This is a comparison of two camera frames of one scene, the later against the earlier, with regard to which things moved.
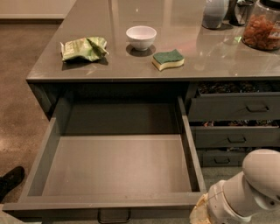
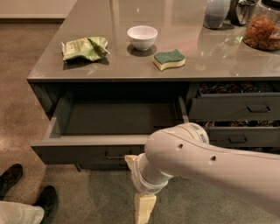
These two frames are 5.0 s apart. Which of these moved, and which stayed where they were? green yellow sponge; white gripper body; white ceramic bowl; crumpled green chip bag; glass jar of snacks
Moved: white gripper body
Stayed: glass jar of snacks; green yellow sponge; white ceramic bowl; crumpled green chip bag
